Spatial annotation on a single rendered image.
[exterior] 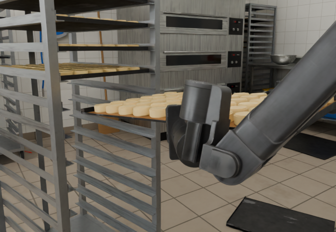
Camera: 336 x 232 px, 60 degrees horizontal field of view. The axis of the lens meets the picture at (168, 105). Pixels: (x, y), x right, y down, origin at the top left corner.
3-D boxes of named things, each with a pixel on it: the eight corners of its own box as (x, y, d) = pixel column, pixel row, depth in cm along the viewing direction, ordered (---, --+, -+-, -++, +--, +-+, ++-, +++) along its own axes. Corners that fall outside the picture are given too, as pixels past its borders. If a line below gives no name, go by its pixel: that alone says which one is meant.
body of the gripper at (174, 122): (168, 157, 56) (172, 171, 48) (166, 104, 54) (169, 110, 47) (202, 154, 56) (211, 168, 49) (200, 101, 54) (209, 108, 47)
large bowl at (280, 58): (264, 64, 460) (264, 54, 457) (279, 63, 482) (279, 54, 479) (286, 65, 429) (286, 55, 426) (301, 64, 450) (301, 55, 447)
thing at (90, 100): (155, 116, 123) (155, 109, 122) (151, 117, 121) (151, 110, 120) (72, 98, 164) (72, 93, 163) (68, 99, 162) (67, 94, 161)
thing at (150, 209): (156, 213, 132) (156, 207, 131) (152, 216, 130) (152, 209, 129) (77, 174, 172) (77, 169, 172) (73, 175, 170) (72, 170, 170)
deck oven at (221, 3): (162, 149, 332) (161, -41, 293) (117, 126, 429) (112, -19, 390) (252, 128, 418) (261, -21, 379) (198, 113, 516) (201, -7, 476)
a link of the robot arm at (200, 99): (234, 183, 37) (256, 169, 44) (252, 93, 35) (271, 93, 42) (159, 155, 43) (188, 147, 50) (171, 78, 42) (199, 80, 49)
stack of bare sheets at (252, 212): (334, 224, 192) (335, 220, 191) (330, 261, 159) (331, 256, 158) (245, 199, 223) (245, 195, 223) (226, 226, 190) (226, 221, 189)
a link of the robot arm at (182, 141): (174, 167, 42) (212, 172, 43) (181, 121, 41) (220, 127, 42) (170, 153, 49) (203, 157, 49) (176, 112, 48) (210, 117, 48)
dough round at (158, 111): (174, 115, 70) (174, 106, 70) (158, 119, 67) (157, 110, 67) (161, 113, 74) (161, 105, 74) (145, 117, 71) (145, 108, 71)
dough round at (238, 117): (229, 123, 57) (228, 112, 57) (251, 120, 59) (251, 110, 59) (242, 128, 53) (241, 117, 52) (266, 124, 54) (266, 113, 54)
